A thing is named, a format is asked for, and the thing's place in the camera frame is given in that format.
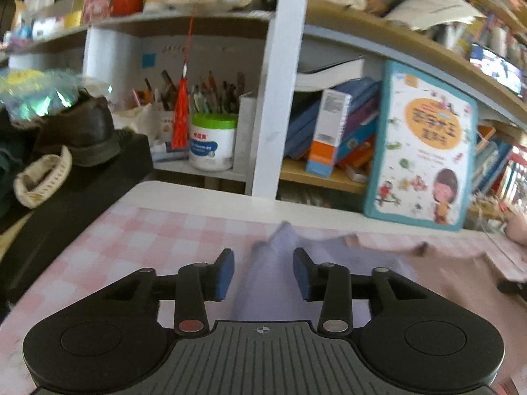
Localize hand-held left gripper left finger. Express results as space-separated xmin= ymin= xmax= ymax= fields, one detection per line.
xmin=101 ymin=249 xmax=235 ymax=336

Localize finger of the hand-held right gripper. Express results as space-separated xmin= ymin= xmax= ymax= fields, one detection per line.
xmin=496 ymin=279 xmax=527 ymax=295

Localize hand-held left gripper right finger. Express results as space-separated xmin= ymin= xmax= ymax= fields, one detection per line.
xmin=293 ymin=248 xmax=428 ymax=335

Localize purple and pink sweater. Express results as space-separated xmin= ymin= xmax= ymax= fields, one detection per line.
xmin=230 ymin=221 xmax=527 ymax=395

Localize pink plush toy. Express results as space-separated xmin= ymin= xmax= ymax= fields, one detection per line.
xmin=506 ymin=210 xmax=527 ymax=242

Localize row of leaning thin books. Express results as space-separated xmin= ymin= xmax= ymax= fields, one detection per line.
xmin=471 ymin=125 xmax=516 ymax=195

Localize white jar with green lid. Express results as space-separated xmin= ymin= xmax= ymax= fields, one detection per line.
xmin=188 ymin=113 xmax=238 ymax=172

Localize white and orange carton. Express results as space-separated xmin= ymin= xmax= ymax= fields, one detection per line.
xmin=305 ymin=89 xmax=353 ymax=178

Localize black case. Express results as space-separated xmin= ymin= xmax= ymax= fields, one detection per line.
xmin=0 ymin=134 xmax=154 ymax=306

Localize teal children's picture book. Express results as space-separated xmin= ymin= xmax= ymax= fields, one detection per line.
xmin=363 ymin=60 xmax=479 ymax=231

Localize red tassel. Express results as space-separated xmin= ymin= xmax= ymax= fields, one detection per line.
xmin=171 ymin=16 xmax=194 ymax=150

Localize row of blue books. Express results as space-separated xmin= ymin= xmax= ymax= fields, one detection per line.
xmin=284 ymin=78 xmax=382 ymax=173

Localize bunch of pens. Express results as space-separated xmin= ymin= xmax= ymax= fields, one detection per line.
xmin=132 ymin=70 xmax=248 ymax=117

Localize white and wooden bookshelf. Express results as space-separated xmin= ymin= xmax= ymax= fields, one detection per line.
xmin=0 ymin=0 xmax=527 ymax=198

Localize brown leather shoe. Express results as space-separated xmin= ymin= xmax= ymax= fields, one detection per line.
xmin=33 ymin=91 xmax=121 ymax=168

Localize tablet with lit screen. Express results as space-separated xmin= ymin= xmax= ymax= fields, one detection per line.
xmin=469 ymin=43 xmax=524 ymax=95

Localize dark green cloth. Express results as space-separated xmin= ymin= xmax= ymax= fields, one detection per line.
xmin=0 ymin=132 xmax=25 ymax=223

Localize iridescent plastic bag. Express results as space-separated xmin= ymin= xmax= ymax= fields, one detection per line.
xmin=0 ymin=69 xmax=112 ymax=121

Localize row of shelf-top books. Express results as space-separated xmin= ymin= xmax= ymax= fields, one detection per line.
xmin=366 ymin=0 xmax=527 ymax=52

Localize cream woven bracelet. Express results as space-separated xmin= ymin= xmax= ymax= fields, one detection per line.
xmin=13 ymin=146 xmax=73 ymax=209

